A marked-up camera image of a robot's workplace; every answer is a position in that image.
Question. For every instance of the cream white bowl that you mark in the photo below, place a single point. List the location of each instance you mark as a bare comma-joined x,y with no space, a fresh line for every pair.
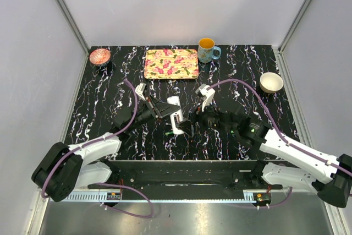
271,82

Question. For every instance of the white remote control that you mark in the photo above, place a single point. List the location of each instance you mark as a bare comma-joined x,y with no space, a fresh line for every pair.
177,116

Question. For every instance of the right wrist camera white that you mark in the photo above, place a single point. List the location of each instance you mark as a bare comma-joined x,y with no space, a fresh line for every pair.
206,93

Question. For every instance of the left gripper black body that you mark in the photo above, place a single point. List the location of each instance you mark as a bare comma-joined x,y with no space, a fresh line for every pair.
147,111

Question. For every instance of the blue mug yellow inside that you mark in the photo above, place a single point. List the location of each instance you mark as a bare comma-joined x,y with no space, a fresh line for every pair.
208,51

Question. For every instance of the red patterned bowl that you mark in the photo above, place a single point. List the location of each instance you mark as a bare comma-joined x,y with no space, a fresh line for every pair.
100,56

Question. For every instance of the floral yellow tray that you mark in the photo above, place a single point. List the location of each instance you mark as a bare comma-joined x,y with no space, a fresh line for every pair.
171,64

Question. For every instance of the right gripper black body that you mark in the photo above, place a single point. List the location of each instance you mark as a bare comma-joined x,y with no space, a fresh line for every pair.
208,119

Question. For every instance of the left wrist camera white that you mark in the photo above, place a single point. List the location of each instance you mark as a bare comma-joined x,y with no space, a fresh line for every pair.
139,90

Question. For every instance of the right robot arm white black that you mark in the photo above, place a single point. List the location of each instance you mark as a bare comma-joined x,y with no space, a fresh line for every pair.
327,176

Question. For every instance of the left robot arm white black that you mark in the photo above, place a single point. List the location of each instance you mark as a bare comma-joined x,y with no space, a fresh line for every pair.
66,167

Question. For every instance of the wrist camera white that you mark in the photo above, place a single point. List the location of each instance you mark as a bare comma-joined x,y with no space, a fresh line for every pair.
206,93
139,90

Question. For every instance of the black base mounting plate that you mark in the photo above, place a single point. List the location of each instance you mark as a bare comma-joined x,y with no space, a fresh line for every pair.
187,178

